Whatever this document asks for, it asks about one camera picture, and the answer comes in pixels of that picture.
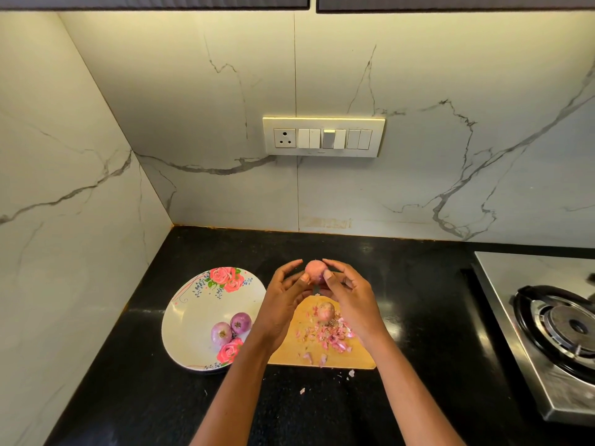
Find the pile of onion peels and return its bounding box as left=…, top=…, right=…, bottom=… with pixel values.
left=296, top=315, right=358, bottom=396

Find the white wall switch panel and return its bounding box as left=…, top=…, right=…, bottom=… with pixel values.
left=262, top=115, right=386, bottom=159

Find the person's left forearm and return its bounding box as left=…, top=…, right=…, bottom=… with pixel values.
left=190, top=337, right=282, bottom=446

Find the black stove burner grate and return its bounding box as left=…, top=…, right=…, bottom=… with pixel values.
left=514, top=285, right=595, bottom=382

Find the black stone countertop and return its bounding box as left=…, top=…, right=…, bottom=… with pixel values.
left=45, top=225, right=595, bottom=446

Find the dark wall cabinet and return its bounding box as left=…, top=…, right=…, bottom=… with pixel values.
left=316, top=0, right=595, bottom=14
left=0, top=0, right=311, bottom=11

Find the person's right forearm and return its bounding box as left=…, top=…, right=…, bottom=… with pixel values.
left=364, top=335, right=468, bottom=446

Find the wooden cutting board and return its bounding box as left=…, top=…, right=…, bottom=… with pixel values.
left=268, top=294, right=377, bottom=370

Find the white floral plate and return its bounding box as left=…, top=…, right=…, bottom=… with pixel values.
left=162, top=266, right=268, bottom=372

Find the stainless steel gas stove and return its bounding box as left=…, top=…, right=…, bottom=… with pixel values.
left=469, top=250, right=595, bottom=426

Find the person's left hand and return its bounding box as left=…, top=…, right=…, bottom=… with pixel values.
left=249, top=259, right=314, bottom=355

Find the person's right hand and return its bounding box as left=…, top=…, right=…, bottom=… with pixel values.
left=320, top=258, right=394, bottom=353

